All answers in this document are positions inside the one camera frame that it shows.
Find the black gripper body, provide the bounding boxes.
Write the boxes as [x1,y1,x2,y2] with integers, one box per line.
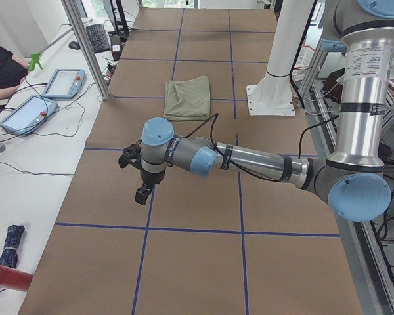
[140,169,165,189]

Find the olive green long-sleeve shirt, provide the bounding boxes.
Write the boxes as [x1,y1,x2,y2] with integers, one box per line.
[162,76,211,121]

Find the far teach pendant tablet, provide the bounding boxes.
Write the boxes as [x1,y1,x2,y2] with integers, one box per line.
[42,69,86,100]

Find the teach pendant tablet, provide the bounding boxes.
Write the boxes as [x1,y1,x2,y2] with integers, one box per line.
[0,95,58,135]
[42,69,86,100]

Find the near teach pendant tablet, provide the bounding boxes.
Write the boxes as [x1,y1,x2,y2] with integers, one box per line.
[0,95,58,135]

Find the folded dark blue umbrella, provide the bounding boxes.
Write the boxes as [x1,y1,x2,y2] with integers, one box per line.
[0,224,25,268]

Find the black computer mouse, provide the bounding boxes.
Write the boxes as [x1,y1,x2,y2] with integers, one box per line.
[68,41,81,50]

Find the black keyboard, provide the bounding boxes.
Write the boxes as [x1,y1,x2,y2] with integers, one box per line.
[85,24,111,53]

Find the red cylinder tube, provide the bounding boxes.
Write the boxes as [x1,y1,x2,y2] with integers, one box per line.
[0,265,33,292]

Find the green plastic clamp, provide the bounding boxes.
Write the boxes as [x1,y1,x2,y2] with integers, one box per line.
[27,52,43,72]

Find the person in black shirt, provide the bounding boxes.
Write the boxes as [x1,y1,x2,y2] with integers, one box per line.
[0,46,29,100]

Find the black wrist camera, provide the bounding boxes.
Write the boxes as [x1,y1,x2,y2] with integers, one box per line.
[118,140,142,169]

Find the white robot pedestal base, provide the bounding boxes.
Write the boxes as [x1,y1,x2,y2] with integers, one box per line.
[246,0,317,116]

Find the aluminium frame post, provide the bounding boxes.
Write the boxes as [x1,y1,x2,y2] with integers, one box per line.
[61,0,110,100]

